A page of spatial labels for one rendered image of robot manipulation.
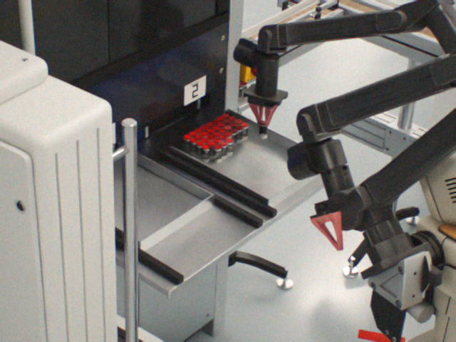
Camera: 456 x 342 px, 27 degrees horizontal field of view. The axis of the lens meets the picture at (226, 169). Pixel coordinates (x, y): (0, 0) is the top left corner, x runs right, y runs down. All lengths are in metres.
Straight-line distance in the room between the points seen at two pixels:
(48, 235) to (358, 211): 0.59
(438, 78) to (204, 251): 0.86
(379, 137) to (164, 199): 1.27
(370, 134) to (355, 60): 1.57
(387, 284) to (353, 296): 1.70
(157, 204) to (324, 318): 1.18
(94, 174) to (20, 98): 0.16
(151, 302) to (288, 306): 0.71
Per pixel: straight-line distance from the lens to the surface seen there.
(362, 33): 2.27
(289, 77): 4.82
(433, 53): 3.21
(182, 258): 2.24
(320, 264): 3.64
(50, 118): 1.47
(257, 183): 2.49
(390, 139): 3.46
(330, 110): 1.82
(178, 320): 3.07
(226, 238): 2.30
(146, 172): 2.51
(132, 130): 1.59
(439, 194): 1.84
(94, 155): 1.52
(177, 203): 2.41
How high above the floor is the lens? 2.32
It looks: 35 degrees down
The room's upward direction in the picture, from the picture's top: 3 degrees clockwise
